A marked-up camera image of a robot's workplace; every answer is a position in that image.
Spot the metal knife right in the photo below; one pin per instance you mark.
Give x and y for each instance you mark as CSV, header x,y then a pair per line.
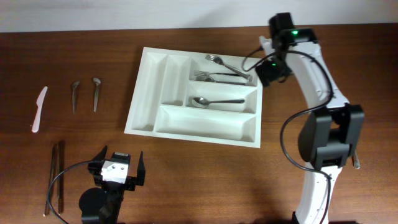
x,y
61,155

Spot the white plastic knife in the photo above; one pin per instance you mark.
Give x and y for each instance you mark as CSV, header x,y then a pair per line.
x,y
39,103

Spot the metal knife left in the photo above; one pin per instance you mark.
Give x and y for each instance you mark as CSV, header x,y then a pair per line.
x,y
51,176

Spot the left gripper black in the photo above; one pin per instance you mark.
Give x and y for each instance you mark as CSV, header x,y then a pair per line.
x,y
134,180

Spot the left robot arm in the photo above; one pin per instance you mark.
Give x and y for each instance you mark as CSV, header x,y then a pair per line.
x,y
102,203

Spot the small metal spoon left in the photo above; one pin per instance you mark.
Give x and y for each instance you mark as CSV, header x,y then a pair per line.
x,y
74,88

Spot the metal knife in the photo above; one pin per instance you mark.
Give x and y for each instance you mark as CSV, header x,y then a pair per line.
x,y
61,155
51,176

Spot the small metal spoon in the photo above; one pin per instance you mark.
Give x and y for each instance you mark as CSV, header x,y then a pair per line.
x,y
97,83
74,88

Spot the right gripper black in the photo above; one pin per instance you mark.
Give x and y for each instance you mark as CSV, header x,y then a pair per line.
x,y
268,75

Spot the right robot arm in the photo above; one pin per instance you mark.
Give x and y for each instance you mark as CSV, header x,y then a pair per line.
x,y
331,132

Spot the white plastic cutlery tray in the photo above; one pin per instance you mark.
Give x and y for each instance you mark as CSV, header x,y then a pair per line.
x,y
182,95

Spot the small metal spoon right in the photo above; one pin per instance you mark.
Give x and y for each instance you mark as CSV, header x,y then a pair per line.
x,y
97,83

